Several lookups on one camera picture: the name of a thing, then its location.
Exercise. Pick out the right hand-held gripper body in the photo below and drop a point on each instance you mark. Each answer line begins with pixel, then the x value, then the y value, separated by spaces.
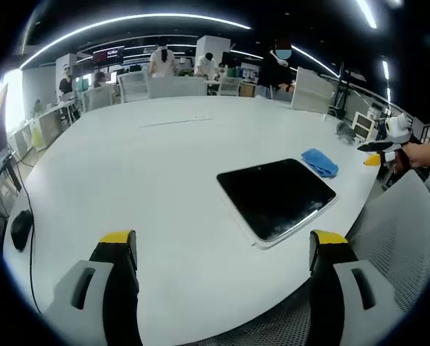
pixel 399 131

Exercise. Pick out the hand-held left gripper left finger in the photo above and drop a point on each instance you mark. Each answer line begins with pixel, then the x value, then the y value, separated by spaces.
pixel 119 288

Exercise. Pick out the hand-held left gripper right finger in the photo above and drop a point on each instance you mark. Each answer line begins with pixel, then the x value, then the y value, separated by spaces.
pixel 327 288

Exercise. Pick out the blue cleaning cloth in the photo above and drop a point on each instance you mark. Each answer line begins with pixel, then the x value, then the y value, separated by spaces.
pixel 319 162

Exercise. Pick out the small grey cloth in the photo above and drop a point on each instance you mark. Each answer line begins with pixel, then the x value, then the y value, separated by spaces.
pixel 345 132

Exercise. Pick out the small white cabinet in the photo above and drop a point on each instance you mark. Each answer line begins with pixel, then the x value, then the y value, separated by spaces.
pixel 363 124

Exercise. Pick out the black tripod stand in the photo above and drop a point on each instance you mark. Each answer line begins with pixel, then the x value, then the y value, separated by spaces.
pixel 342 93

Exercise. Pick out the grey mesh office chair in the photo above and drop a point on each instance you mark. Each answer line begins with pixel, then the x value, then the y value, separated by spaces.
pixel 399 223

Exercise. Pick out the white divider panel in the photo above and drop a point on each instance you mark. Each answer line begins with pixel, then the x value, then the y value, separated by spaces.
pixel 310 92

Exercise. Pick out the black computer mouse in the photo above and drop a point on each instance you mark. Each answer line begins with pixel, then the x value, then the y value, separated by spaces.
pixel 21 230

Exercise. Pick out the yellow-green bag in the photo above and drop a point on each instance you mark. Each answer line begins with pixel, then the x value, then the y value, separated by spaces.
pixel 38 138

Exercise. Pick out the white low shelf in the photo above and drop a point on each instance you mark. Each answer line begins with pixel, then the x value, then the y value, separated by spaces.
pixel 51 120

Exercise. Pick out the green potted plant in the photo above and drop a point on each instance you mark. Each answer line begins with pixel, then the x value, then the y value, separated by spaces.
pixel 37 107

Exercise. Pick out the white desk partition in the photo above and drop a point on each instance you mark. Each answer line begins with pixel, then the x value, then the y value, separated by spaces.
pixel 175 87

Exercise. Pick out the ceiling light strip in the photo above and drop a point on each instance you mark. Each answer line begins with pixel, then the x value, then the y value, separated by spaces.
pixel 128 21

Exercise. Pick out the red wall display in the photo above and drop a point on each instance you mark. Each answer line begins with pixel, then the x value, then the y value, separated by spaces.
pixel 108 56

